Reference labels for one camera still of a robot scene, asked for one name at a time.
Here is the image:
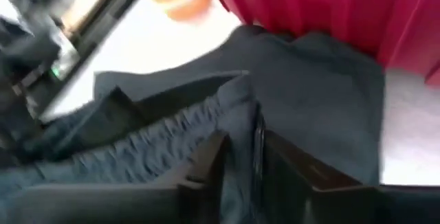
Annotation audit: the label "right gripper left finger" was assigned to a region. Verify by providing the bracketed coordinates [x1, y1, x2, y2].
[6, 131, 230, 224]

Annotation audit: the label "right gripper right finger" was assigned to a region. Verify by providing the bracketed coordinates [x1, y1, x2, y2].
[253, 115, 440, 224]

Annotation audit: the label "dark navy sweatpants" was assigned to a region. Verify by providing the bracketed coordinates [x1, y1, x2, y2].
[0, 24, 386, 224]

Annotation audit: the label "red plastic laundry bin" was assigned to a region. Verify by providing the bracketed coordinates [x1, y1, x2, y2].
[204, 0, 440, 88]

